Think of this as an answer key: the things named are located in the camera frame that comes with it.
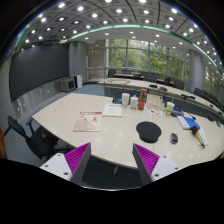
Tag blue and white book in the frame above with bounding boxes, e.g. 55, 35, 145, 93
177, 116, 200, 130

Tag black office chair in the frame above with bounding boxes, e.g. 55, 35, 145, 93
7, 116, 68, 159

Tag green paper cup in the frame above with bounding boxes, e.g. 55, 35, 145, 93
165, 102, 175, 116

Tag grey box on floor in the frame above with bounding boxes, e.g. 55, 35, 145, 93
59, 79, 75, 92

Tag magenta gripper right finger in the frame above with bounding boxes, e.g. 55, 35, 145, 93
132, 144, 179, 185

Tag colourful leaflet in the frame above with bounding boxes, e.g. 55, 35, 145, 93
144, 108, 163, 117

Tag white cylindrical cup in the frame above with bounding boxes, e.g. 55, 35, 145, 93
122, 93, 130, 107

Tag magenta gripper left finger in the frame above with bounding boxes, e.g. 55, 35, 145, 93
41, 143, 91, 185

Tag black computer mouse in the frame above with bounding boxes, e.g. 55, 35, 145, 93
171, 133, 178, 144

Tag beige paper bag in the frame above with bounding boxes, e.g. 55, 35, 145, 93
146, 94, 164, 110

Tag large black wall screen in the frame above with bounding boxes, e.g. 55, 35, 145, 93
9, 44, 69, 101

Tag red and white booklet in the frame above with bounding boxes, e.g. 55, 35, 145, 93
73, 112, 102, 132

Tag white paper stack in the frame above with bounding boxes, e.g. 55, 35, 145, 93
102, 103, 122, 117

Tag white lidded jar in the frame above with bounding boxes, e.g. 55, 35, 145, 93
130, 95, 139, 109

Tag white cabinet unit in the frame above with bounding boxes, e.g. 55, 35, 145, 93
74, 74, 82, 89

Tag black round mouse pad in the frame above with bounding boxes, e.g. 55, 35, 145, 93
136, 121, 162, 143

